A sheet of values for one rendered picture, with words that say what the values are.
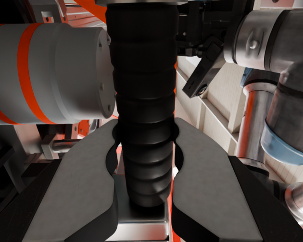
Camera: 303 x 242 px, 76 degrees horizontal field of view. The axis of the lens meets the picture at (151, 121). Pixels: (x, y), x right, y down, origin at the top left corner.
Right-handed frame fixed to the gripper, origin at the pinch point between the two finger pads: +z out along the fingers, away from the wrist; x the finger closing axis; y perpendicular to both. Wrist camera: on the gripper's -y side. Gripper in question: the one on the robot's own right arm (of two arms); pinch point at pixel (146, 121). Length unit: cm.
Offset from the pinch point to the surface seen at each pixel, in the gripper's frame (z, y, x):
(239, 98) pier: 502, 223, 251
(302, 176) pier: 251, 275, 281
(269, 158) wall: 361, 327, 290
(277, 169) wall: 329, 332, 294
